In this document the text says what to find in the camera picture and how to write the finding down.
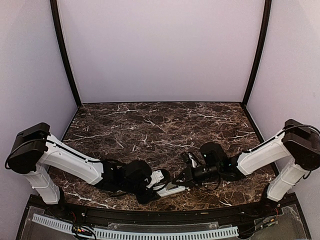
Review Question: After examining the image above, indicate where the grey battery cover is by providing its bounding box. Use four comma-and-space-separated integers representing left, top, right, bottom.
165, 182, 179, 190

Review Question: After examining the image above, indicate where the white remote control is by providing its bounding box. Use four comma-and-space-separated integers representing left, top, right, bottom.
153, 185, 186, 198

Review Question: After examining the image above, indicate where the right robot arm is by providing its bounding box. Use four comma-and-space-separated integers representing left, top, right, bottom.
172, 119, 320, 217

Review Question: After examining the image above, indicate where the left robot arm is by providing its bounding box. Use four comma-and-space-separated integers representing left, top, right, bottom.
4, 122, 165, 218

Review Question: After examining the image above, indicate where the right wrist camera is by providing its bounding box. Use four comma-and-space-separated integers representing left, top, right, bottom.
180, 151, 201, 168

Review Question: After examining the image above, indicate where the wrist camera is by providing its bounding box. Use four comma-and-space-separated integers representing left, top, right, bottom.
180, 151, 201, 168
146, 169, 171, 191

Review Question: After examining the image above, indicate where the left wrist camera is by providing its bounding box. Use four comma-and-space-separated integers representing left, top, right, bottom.
146, 169, 171, 191

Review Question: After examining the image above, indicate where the black front rail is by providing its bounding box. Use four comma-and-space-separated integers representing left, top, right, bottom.
24, 192, 301, 228

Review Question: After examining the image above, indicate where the white slotted cable duct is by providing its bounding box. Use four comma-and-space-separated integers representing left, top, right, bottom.
32, 213, 239, 240

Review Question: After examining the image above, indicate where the right black frame post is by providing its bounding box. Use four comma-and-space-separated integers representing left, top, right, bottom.
241, 0, 272, 109

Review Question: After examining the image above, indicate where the black frame post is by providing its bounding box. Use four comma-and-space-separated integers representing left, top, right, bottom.
241, 0, 272, 109
49, 0, 82, 108

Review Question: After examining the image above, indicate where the left black frame post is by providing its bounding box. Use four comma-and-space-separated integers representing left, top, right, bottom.
49, 0, 82, 108

